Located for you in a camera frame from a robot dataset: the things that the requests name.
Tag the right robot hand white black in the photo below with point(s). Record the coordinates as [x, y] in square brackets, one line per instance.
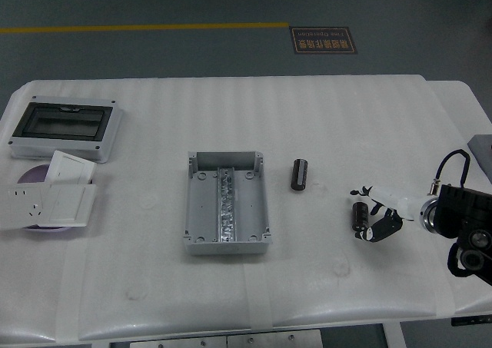
[403, 206]

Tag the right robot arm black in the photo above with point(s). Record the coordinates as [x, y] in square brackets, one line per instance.
[461, 209]

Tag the open grey junction box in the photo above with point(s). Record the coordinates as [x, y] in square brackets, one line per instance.
[203, 206]

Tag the grey distribution box dark window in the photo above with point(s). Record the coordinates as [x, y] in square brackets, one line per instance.
[57, 123]

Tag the white foam mat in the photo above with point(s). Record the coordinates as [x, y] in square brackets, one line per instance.
[346, 125]

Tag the grey flat block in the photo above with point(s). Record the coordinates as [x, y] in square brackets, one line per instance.
[482, 144]

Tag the white table leg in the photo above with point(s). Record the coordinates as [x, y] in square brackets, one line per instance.
[391, 336]

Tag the black table control panel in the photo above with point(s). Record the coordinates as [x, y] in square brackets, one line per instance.
[473, 321]

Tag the grey metal crossbar plate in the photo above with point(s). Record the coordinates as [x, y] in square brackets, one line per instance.
[192, 341]

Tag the white tape strip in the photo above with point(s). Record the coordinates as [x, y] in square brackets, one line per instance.
[71, 294]

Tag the purple round plate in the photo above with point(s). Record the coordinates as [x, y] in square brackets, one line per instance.
[34, 175]

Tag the white socket panel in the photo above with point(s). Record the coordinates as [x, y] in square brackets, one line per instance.
[23, 206]

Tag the metal mounting rail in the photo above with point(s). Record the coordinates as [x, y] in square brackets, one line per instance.
[227, 209]

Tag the white switch panel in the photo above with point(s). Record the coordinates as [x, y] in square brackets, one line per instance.
[65, 206]
[71, 167]

